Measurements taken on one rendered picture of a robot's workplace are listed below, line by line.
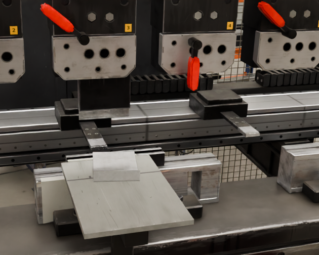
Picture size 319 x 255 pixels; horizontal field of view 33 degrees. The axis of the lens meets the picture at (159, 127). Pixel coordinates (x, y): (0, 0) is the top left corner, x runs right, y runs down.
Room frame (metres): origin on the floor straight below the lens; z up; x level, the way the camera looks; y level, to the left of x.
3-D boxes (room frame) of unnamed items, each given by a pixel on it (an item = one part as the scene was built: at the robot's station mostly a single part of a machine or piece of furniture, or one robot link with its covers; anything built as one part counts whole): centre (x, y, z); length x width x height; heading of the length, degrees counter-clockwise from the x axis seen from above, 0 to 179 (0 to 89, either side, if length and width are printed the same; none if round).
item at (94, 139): (1.16, 0.16, 1.01); 0.26 x 0.12 x 0.05; 18
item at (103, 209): (0.87, 0.06, 1.00); 0.26 x 0.18 x 0.01; 18
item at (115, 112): (1.01, 0.11, 1.13); 0.10 x 0.02 x 0.10; 108
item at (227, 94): (1.27, -0.17, 1.01); 0.26 x 0.12 x 0.05; 18
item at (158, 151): (1.02, 0.09, 0.99); 0.20 x 0.03 x 0.03; 108
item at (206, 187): (1.02, 0.06, 0.92); 0.39 x 0.06 x 0.10; 108
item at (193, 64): (0.99, -0.06, 1.20); 0.04 x 0.02 x 0.10; 18
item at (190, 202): (0.97, 0.05, 0.89); 0.30 x 0.05 x 0.03; 108
